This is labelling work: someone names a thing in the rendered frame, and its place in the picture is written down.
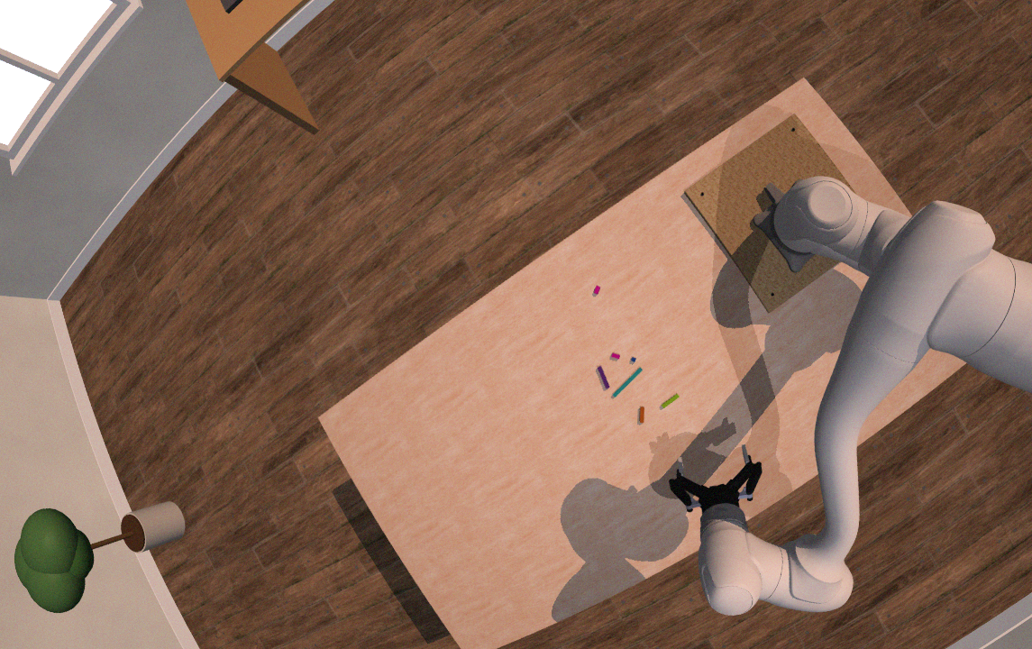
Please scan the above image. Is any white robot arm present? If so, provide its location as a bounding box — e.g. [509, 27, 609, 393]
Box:
[699, 176, 1032, 616]

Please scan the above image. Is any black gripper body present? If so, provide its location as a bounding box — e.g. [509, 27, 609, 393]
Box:
[699, 484, 740, 514]

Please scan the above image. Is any turquoise rod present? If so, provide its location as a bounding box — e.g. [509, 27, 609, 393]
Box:
[613, 368, 642, 397]

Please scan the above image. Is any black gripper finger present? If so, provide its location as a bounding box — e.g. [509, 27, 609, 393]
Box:
[669, 457, 715, 512]
[721, 444, 763, 501]

